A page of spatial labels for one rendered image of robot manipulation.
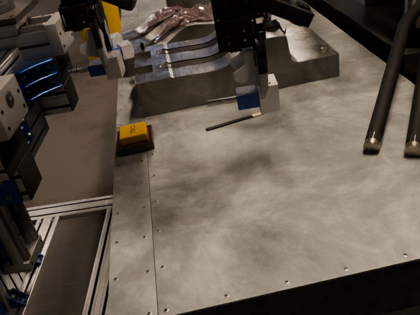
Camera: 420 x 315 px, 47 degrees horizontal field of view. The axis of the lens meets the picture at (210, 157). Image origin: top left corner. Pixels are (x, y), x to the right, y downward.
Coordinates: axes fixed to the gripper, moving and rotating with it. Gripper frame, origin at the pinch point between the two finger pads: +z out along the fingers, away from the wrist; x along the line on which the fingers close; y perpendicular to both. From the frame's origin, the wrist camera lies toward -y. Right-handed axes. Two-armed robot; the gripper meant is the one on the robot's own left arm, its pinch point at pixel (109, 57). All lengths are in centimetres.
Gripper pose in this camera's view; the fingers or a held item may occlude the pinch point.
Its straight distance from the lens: 119.0
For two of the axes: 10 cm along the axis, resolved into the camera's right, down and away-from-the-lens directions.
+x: 0.0, 5.4, -8.4
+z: 1.6, 8.3, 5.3
